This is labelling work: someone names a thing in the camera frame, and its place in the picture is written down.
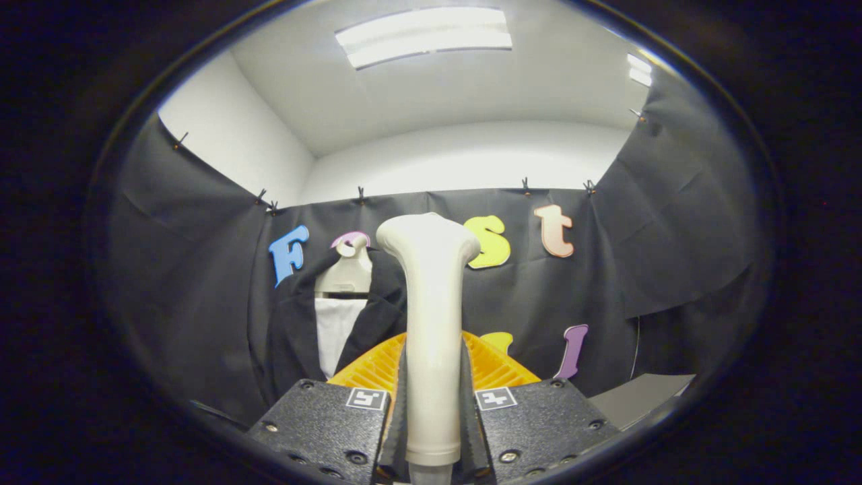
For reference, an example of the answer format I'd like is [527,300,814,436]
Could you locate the small ceiling light panel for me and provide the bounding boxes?
[626,53,653,88]

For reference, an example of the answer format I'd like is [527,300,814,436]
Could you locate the black suit jacket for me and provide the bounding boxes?
[259,248,408,405]

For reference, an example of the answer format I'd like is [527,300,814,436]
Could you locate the large ceiling light panel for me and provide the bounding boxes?
[335,7,512,71]

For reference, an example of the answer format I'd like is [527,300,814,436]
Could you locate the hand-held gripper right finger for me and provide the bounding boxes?
[460,330,620,484]

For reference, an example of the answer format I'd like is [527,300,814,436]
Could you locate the grey cabinet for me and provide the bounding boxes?
[589,373,696,432]

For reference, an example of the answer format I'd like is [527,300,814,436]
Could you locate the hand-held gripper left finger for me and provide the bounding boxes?
[246,332,408,482]

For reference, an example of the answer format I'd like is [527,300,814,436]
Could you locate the white garment steamer head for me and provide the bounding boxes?
[376,212,481,485]

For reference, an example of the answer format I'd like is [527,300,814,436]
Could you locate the black backdrop cloth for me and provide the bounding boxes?
[108,67,762,432]

